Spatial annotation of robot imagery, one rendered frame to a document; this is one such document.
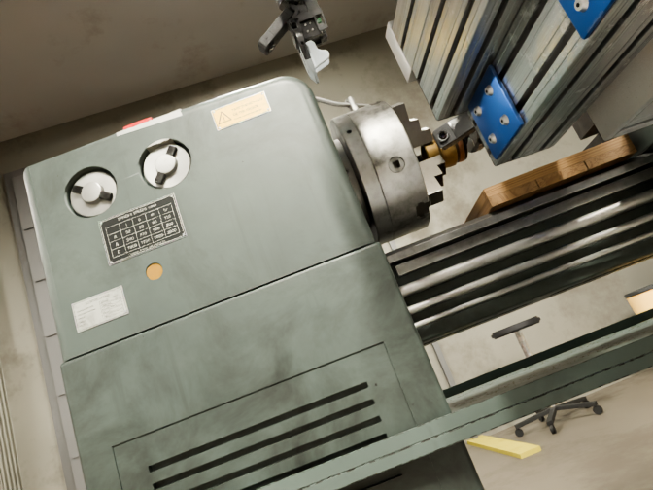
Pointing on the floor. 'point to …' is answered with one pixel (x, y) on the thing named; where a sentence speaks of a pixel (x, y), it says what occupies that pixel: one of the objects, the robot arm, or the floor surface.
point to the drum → (640, 298)
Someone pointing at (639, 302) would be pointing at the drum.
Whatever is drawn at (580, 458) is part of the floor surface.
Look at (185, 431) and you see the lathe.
